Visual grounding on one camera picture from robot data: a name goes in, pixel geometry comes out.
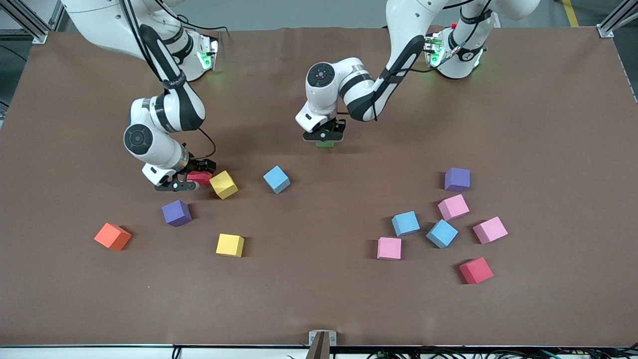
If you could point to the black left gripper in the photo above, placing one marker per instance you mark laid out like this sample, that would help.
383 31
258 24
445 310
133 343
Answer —
338 125

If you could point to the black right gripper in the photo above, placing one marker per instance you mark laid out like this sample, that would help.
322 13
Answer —
199 165

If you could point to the red foam block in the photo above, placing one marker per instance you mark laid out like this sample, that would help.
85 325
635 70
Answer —
476 270
200 178

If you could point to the green foam block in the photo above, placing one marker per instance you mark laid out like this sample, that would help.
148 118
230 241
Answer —
324 145

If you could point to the yellow foam block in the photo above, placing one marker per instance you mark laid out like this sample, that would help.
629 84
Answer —
224 184
230 245

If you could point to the light blue foam block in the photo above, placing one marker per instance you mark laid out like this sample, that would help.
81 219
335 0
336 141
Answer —
405 223
441 233
276 179

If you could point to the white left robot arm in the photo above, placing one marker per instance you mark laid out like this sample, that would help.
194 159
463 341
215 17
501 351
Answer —
408 15

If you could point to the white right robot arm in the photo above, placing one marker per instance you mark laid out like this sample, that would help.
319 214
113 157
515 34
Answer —
94 20

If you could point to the purple foam block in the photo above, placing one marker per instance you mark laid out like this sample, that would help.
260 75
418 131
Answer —
457 179
176 213

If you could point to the orange foam block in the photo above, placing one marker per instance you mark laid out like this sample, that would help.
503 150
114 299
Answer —
112 236

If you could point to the pink foam block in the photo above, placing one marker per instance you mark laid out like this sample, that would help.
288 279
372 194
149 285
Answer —
453 207
389 248
490 230

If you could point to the brown table mat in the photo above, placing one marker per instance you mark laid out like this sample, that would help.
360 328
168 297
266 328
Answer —
319 299

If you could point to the aluminium frame post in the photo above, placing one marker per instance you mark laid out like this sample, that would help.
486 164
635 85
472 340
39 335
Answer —
610 22
30 22

